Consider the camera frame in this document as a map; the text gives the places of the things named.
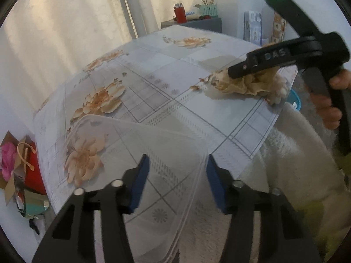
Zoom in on gift bags on floor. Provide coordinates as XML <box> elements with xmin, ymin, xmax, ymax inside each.
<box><xmin>0</xmin><ymin>131</ymin><xmax>28</xmax><ymax>206</ymax></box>

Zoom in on beige cloth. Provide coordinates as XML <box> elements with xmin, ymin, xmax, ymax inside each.
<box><xmin>199</xmin><ymin>67</ymin><xmax>290</xmax><ymax>106</ymax></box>

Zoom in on clear plastic tray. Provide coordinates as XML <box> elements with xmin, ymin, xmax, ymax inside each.
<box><xmin>66</xmin><ymin>114</ymin><xmax>209</xmax><ymax>263</ymax></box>

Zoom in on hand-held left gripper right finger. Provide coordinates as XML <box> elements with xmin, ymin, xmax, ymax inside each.
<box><xmin>206</xmin><ymin>154</ymin><xmax>321</xmax><ymax>263</ymax></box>

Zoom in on white fleece clothing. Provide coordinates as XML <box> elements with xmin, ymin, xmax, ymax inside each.
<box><xmin>238</xmin><ymin>104</ymin><xmax>346</xmax><ymax>263</ymax></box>

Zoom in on blue plastic basin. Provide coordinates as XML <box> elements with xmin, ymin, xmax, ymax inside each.
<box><xmin>287</xmin><ymin>88</ymin><xmax>301</xmax><ymax>113</ymax></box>

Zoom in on red thermos bottle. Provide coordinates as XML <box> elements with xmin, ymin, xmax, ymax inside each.
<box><xmin>173</xmin><ymin>3</ymin><xmax>187</xmax><ymax>24</ymax></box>

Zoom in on orange patterned box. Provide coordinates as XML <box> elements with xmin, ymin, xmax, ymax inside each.
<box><xmin>272</xmin><ymin>12</ymin><xmax>287</xmax><ymax>43</ymax></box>

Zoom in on grey cabinet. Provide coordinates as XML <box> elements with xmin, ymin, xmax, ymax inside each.
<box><xmin>160</xmin><ymin>16</ymin><xmax>222</xmax><ymax>33</ymax></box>

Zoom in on pink artificial flower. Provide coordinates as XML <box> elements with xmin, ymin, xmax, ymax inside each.
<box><xmin>0</xmin><ymin>144</ymin><xmax>21</xmax><ymax>182</ymax></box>

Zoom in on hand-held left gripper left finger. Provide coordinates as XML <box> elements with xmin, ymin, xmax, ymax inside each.
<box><xmin>31</xmin><ymin>154</ymin><xmax>150</xmax><ymax>263</ymax></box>

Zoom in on white curtain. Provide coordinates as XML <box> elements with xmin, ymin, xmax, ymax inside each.
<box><xmin>0</xmin><ymin>0</ymin><xmax>239</xmax><ymax>113</ymax></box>

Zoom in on green fence-shaped holder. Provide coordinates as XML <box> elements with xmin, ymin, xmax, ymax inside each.
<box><xmin>201</xmin><ymin>0</ymin><xmax>218</xmax><ymax>17</ymax></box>

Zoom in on floral checked tablecloth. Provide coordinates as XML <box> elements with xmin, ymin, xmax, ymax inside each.
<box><xmin>33</xmin><ymin>25</ymin><xmax>299</xmax><ymax>217</ymax></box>

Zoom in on shiny teal gift bag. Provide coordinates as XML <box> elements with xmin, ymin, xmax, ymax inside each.
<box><xmin>16</xmin><ymin>189</ymin><xmax>50</xmax><ymax>219</ymax></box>

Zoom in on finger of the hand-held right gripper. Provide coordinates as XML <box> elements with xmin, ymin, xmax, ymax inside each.
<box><xmin>227</xmin><ymin>39</ymin><xmax>323</xmax><ymax>79</ymax></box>

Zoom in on red gift bag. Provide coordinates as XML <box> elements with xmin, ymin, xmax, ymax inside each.
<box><xmin>16</xmin><ymin>141</ymin><xmax>48</xmax><ymax>196</ymax></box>

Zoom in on white blue box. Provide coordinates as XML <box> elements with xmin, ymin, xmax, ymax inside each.
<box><xmin>244</xmin><ymin>10</ymin><xmax>264</xmax><ymax>46</ymax></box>

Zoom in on person's right hand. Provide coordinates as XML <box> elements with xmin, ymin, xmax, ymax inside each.
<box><xmin>308</xmin><ymin>69</ymin><xmax>351</xmax><ymax>130</ymax></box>

